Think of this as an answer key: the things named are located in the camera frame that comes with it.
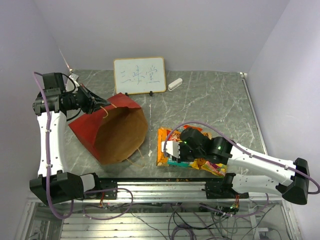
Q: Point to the aluminium side rail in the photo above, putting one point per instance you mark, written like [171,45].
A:
[243,77]

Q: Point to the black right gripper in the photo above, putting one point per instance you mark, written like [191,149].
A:
[182,158]

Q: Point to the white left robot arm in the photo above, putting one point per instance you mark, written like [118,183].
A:
[54,184]

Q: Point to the gold kettle chips bag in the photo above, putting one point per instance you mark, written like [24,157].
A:
[162,133]

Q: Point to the aluminium front rail frame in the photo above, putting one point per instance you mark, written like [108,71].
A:
[162,209]

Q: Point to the orange snack bag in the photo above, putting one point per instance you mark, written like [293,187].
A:
[182,128]

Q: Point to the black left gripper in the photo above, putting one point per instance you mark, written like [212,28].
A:
[93,101]

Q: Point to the small whiteboard yellow frame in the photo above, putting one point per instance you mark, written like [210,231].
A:
[141,75]

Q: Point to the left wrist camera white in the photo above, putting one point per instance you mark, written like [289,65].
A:
[72,78]

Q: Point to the yellow red candy packet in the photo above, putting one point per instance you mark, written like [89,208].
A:
[217,169]

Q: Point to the teal white snack bag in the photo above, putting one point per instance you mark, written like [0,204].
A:
[179,164]

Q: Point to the white eraser marker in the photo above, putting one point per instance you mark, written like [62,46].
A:
[173,85]

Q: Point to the red brown paper bag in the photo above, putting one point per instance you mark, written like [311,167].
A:
[114,132]

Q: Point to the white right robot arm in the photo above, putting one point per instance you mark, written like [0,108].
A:
[285,178]

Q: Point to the colourful candy packets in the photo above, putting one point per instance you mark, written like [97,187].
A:
[175,136]

